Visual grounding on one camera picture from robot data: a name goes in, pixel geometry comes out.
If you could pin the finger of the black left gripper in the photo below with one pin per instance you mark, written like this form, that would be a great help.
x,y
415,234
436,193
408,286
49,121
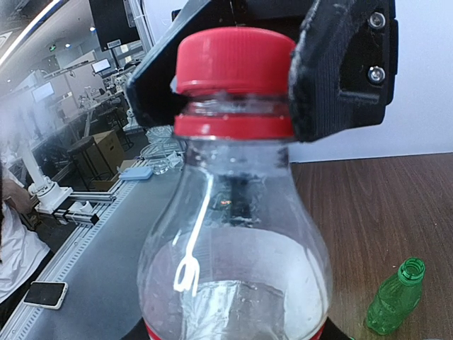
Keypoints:
x,y
148,90
343,69

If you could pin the red bottle cap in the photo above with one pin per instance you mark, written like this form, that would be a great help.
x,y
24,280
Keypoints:
x,y
238,60

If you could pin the clear bottle red label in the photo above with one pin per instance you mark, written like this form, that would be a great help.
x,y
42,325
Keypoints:
x,y
199,278

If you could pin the green plastic bottle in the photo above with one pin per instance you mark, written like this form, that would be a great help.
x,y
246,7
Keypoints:
x,y
397,297

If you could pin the cardboard box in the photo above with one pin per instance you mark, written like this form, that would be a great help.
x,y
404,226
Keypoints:
x,y
107,154

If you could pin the black stool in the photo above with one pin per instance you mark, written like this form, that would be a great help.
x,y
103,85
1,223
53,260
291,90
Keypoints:
x,y
79,151

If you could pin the person in white shirt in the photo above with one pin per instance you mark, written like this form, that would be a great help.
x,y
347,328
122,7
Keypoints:
x,y
23,254

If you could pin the smartphone on bench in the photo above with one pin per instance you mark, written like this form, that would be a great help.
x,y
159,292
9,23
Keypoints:
x,y
44,294

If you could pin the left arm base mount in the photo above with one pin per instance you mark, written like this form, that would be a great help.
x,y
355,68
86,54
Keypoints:
x,y
235,200

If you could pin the aluminium front rail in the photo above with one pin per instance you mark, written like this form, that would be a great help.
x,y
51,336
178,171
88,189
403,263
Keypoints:
x,y
99,264

